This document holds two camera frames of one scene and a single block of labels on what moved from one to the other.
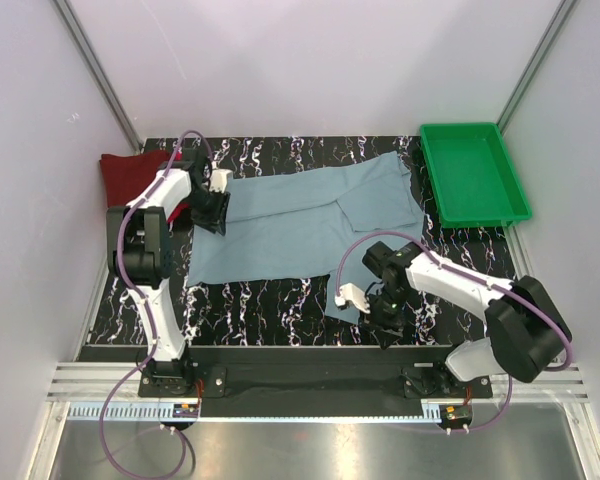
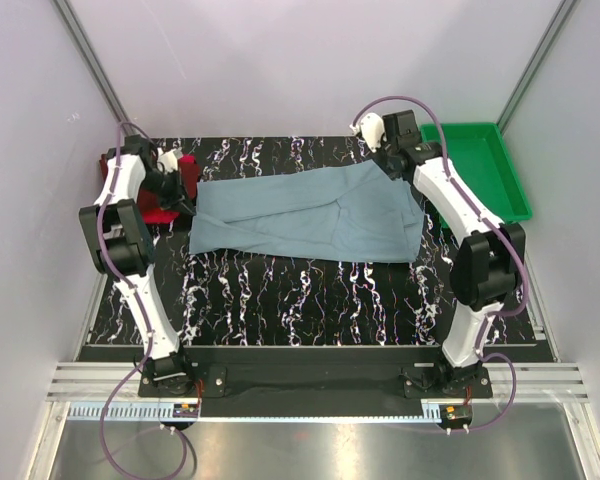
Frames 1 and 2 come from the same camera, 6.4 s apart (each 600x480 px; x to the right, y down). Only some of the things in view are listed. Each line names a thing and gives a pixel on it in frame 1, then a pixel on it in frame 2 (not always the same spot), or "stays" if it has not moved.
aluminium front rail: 99,381 stays
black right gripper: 386,330 to 376,157
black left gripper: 215,220 to 178,198
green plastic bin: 472,177 stays
